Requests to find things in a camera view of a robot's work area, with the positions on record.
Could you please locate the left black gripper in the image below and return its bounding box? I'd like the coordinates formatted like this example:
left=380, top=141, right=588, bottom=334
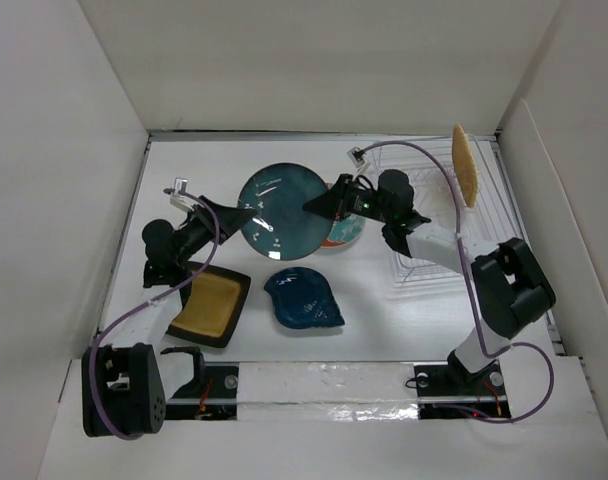
left=173, top=197, right=254, bottom=266

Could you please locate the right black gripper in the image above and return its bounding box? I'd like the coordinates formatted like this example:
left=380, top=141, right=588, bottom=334
left=304, top=172, right=393, bottom=224

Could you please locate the round dark teal plate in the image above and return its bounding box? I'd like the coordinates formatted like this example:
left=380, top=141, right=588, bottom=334
left=238, top=163, right=333, bottom=261

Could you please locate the black square plate yellow centre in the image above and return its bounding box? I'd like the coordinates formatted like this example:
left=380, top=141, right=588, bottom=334
left=167, top=265, right=251, bottom=349

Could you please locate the dark blue shell-shaped plate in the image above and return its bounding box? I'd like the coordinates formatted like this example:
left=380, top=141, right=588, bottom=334
left=263, top=267, right=345, bottom=330

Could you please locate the orange woven bamboo plate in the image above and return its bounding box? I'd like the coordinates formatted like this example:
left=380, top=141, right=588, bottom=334
left=451, top=124, right=479, bottom=208

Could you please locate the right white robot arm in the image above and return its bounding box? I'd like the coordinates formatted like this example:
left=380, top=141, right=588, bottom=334
left=303, top=170, right=556, bottom=393

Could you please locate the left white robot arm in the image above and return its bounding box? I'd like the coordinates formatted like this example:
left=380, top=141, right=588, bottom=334
left=81, top=194, right=256, bottom=441

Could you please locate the red and teal floral plate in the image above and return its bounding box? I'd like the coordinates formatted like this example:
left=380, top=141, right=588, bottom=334
left=317, top=184, right=366, bottom=250

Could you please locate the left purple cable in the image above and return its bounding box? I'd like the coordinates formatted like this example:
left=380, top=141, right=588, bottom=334
left=92, top=189, right=221, bottom=440

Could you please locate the purple cable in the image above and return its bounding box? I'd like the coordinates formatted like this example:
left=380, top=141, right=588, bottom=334
left=361, top=140, right=556, bottom=424
left=92, top=189, right=221, bottom=440

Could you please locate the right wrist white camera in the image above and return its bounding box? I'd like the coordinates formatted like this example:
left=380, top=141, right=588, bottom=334
left=347, top=147, right=368, bottom=170

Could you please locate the wrist white camera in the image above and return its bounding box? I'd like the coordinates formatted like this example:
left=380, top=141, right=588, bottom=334
left=347, top=147, right=368, bottom=170
left=163, top=177, right=193, bottom=213

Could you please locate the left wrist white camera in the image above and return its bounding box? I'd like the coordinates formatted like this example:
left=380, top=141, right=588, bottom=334
left=163, top=177, right=193, bottom=213

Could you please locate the white wire dish rack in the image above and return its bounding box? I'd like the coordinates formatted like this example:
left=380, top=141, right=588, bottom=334
left=365, top=134, right=523, bottom=297

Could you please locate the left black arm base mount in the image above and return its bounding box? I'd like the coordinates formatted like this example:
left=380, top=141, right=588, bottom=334
left=161, top=346, right=239, bottom=421

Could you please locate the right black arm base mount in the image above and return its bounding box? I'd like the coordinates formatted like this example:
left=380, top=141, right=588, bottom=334
left=405, top=360, right=512, bottom=420

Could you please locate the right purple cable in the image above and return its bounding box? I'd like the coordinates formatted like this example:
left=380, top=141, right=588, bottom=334
left=361, top=140, right=556, bottom=424

